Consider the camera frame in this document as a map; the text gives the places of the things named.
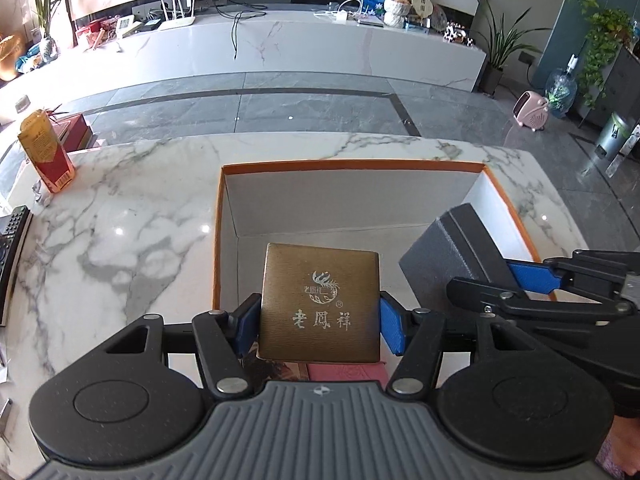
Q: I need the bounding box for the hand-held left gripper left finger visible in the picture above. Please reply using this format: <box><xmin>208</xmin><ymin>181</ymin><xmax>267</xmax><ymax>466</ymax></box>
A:
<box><xmin>102</xmin><ymin>292</ymin><xmax>262</xmax><ymax>402</ymax></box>

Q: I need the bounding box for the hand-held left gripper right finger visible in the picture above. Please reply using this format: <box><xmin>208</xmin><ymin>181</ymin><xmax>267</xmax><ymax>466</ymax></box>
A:
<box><xmin>379</xmin><ymin>291</ymin><xmax>538</xmax><ymax>403</ymax></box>

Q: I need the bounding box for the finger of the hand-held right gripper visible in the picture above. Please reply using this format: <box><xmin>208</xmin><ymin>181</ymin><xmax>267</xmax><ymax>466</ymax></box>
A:
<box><xmin>505</xmin><ymin>249</ymin><xmax>640</xmax><ymax>296</ymax></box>
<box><xmin>446</xmin><ymin>276</ymin><xmax>640</xmax><ymax>322</ymax></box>

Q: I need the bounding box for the dark grey gift box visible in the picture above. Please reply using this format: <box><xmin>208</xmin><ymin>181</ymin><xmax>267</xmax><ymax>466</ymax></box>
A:
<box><xmin>398</xmin><ymin>203</ymin><xmax>523</xmax><ymax>311</ymax></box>

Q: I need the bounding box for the gold square gift box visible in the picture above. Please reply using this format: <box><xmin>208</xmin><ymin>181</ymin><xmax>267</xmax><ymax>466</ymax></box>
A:
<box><xmin>256</xmin><ymin>243</ymin><xmax>382</xmax><ymax>364</ymax></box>

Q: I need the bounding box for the orange cardboard box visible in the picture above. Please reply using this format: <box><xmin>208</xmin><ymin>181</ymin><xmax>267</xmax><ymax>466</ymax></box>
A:
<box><xmin>212</xmin><ymin>160</ymin><xmax>543</xmax><ymax>361</ymax></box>

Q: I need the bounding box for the brown patterned box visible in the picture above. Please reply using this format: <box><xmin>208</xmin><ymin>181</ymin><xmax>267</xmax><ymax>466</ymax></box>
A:
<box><xmin>257</xmin><ymin>360</ymin><xmax>308</xmax><ymax>386</ymax></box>

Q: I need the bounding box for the pink flat box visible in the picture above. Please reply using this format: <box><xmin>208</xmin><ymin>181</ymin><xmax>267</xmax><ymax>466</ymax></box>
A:
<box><xmin>306</xmin><ymin>362</ymin><xmax>390</xmax><ymax>386</ymax></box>

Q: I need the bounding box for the silver trash can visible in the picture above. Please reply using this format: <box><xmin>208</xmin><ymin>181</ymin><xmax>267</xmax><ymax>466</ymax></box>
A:
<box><xmin>593</xmin><ymin>111</ymin><xmax>633</xmax><ymax>158</ymax></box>

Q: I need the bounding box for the pink space heater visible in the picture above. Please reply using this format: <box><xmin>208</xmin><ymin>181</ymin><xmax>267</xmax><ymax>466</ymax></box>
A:
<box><xmin>511</xmin><ymin>90</ymin><xmax>549</xmax><ymax>133</ymax></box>

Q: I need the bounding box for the blue water jug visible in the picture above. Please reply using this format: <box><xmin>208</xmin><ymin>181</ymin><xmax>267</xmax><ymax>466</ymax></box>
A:
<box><xmin>544</xmin><ymin>55</ymin><xmax>580</xmax><ymax>120</ymax></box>

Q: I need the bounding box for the potted long-leaf plant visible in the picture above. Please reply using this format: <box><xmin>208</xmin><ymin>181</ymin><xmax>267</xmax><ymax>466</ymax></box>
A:
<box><xmin>472</xmin><ymin>0</ymin><xmax>538</xmax><ymax>96</ymax></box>

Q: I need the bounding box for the grey cabinet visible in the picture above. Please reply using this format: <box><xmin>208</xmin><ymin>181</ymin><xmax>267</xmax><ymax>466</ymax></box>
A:
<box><xmin>580</xmin><ymin>45</ymin><xmax>640</xmax><ymax>131</ymax></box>

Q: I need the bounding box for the trailing ivy plant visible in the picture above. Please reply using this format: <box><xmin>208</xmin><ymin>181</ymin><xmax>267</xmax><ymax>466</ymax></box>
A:
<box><xmin>575</xmin><ymin>0</ymin><xmax>633</xmax><ymax>108</ymax></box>

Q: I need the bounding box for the black and white cow figurine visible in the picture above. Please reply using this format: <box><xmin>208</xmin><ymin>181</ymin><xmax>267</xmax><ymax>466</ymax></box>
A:
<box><xmin>442</xmin><ymin>22</ymin><xmax>473</xmax><ymax>47</ymax></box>

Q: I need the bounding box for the black remote control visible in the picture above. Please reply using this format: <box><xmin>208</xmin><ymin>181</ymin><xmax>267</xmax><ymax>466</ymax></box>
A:
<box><xmin>0</xmin><ymin>206</ymin><xmax>33</xmax><ymax>326</ymax></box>

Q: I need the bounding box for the dark red box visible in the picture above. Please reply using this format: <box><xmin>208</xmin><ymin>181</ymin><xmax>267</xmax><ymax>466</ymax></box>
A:
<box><xmin>50</xmin><ymin>112</ymin><xmax>93</xmax><ymax>151</ymax></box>

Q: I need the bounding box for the red and gold carton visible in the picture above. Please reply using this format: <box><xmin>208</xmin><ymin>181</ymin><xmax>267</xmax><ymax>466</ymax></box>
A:
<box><xmin>17</xmin><ymin>112</ymin><xmax>77</xmax><ymax>194</ymax></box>

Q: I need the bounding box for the white marble media console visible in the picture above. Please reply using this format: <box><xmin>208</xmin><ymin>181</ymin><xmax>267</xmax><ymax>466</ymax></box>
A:
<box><xmin>0</xmin><ymin>10</ymin><xmax>488</xmax><ymax>126</ymax></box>

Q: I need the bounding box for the teddy bear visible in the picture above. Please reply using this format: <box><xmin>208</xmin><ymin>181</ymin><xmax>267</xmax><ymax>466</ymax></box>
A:
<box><xmin>382</xmin><ymin>0</ymin><xmax>412</xmax><ymax>28</ymax></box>

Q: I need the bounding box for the white router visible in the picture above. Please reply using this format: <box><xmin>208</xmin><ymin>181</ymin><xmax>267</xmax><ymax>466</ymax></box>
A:
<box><xmin>159</xmin><ymin>0</ymin><xmax>197</xmax><ymax>32</ymax></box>

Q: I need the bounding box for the leafy plant in vase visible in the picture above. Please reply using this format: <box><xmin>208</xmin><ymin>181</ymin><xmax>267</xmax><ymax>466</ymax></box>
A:
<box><xmin>32</xmin><ymin>0</ymin><xmax>76</xmax><ymax>58</ymax></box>

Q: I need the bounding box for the golden ornament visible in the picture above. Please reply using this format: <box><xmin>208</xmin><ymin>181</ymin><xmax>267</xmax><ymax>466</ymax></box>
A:
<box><xmin>0</xmin><ymin>35</ymin><xmax>26</xmax><ymax>81</ymax></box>

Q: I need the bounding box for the black cable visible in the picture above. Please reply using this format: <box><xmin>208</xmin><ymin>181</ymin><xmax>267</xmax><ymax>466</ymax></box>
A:
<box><xmin>215</xmin><ymin>2</ymin><xmax>268</xmax><ymax>60</ymax></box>

